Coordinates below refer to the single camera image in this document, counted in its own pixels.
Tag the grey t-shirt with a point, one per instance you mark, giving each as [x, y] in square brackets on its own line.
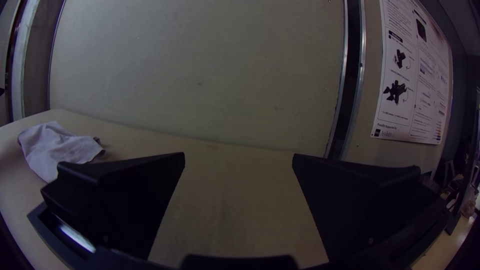
[52, 150]

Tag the white printed poster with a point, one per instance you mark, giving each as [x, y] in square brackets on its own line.
[420, 75]

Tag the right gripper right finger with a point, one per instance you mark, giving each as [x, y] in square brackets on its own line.
[356, 206]

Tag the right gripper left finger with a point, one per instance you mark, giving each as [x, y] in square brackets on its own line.
[123, 202]

